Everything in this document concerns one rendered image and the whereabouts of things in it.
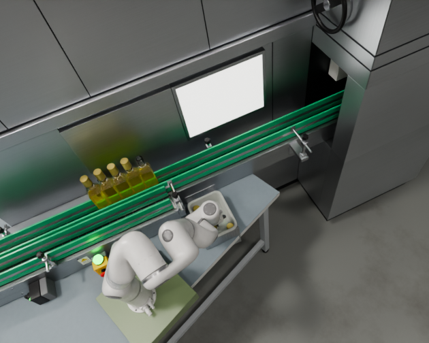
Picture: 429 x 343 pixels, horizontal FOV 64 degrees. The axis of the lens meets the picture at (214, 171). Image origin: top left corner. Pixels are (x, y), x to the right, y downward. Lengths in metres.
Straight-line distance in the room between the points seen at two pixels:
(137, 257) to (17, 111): 0.73
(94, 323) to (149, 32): 1.20
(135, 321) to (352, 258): 1.46
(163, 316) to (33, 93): 0.98
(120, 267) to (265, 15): 1.07
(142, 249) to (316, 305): 1.51
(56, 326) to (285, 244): 1.45
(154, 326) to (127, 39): 1.09
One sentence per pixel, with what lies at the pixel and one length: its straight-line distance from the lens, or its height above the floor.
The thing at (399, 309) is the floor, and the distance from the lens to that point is 2.42.
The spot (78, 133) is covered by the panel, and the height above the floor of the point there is 1.28.
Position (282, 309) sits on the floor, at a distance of 2.30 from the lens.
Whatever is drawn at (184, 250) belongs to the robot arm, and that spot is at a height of 1.30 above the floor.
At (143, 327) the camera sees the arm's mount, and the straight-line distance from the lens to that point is 1.54.
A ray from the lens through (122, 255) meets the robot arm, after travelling 1.02.
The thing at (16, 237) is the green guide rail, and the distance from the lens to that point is 1.81.
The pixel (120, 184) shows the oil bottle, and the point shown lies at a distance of 1.53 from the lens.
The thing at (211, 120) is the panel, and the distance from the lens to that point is 1.65.
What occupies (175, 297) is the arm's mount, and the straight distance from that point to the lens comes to 1.52.
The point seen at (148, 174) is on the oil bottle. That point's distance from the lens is 1.52.
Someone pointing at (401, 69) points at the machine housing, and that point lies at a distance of 1.58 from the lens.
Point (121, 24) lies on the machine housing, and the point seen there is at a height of 1.62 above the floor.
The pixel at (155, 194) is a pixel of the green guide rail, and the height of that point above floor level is 0.94.
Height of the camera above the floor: 2.24
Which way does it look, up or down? 55 degrees down
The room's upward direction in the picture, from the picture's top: 14 degrees counter-clockwise
